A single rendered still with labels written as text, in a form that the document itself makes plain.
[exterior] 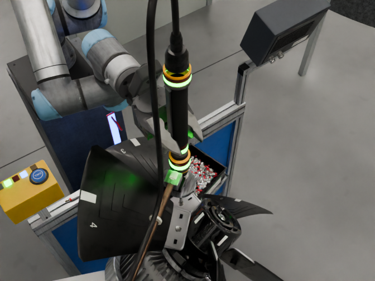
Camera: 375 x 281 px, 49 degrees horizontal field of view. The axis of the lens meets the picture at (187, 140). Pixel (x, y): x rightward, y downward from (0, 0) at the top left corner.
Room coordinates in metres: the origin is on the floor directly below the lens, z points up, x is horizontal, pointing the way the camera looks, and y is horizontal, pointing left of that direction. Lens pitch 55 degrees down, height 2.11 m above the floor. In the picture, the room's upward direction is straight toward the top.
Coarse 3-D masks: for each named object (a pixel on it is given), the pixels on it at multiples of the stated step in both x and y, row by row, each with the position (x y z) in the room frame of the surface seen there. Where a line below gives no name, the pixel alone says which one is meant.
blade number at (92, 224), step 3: (90, 219) 0.30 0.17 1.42; (90, 222) 0.29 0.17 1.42; (93, 222) 0.30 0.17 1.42; (96, 222) 0.30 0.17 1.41; (99, 222) 0.30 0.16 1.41; (90, 225) 0.29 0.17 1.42; (93, 225) 0.29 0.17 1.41; (96, 225) 0.29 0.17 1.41; (99, 225) 0.30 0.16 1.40; (90, 228) 0.29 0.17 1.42; (93, 228) 0.29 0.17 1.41; (96, 228) 0.29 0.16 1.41; (99, 228) 0.29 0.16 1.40
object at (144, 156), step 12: (120, 144) 0.63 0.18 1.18; (132, 144) 0.63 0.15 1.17; (144, 144) 0.64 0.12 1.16; (120, 156) 0.59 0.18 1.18; (132, 156) 0.59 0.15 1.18; (144, 156) 0.59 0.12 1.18; (156, 156) 0.59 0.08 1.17; (168, 156) 0.60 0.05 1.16; (132, 168) 0.55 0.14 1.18; (144, 168) 0.55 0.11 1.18; (156, 168) 0.55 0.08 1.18; (168, 168) 0.55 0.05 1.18; (156, 180) 0.51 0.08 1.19
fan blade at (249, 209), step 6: (216, 198) 0.57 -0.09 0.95; (228, 198) 0.58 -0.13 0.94; (234, 198) 0.58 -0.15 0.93; (222, 204) 0.54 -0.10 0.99; (228, 204) 0.53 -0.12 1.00; (234, 204) 0.54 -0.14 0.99; (240, 204) 0.54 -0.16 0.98; (246, 204) 0.55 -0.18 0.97; (252, 204) 0.56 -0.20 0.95; (234, 210) 0.49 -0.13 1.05; (240, 210) 0.49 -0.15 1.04; (246, 210) 0.50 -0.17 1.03; (252, 210) 0.50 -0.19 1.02; (258, 210) 0.51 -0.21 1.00; (264, 210) 0.52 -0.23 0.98; (234, 216) 0.45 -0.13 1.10; (240, 216) 0.45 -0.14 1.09
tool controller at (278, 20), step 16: (288, 0) 1.16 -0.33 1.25; (304, 0) 1.16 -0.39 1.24; (320, 0) 1.17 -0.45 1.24; (256, 16) 1.08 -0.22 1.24; (272, 16) 1.08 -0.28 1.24; (288, 16) 1.09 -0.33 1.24; (304, 16) 1.10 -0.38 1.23; (320, 16) 1.14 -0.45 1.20; (256, 32) 1.07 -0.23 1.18; (272, 32) 1.02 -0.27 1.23; (288, 32) 1.05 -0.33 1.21; (304, 32) 1.12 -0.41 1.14; (256, 48) 1.06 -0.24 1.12; (272, 48) 1.04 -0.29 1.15; (288, 48) 1.12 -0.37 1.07; (256, 64) 1.05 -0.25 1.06
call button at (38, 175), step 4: (40, 168) 0.61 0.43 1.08; (32, 172) 0.59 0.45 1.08; (36, 172) 0.59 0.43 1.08; (40, 172) 0.59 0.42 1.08; (44, 172) 0.59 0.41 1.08; (32, 176) 0.58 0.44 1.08; (36, 176) 0.58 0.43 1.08; (40, 176) 0.58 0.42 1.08; (44, 176) 0.58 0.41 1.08; (36, 180) 0.57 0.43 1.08; (40, 180) 0.57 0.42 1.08
